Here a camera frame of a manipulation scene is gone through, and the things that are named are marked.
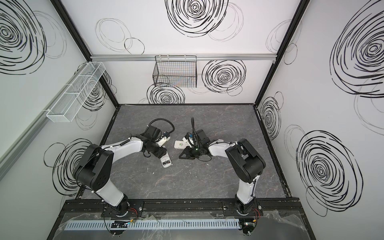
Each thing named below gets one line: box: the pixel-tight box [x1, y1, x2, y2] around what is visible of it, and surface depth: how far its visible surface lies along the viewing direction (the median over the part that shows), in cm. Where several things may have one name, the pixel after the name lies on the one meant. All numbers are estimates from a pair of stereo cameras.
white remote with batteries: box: [174, 140, 189, 150], surface depth 98 cm
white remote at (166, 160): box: [160, 151, 172, 168], surface depth 91 cm
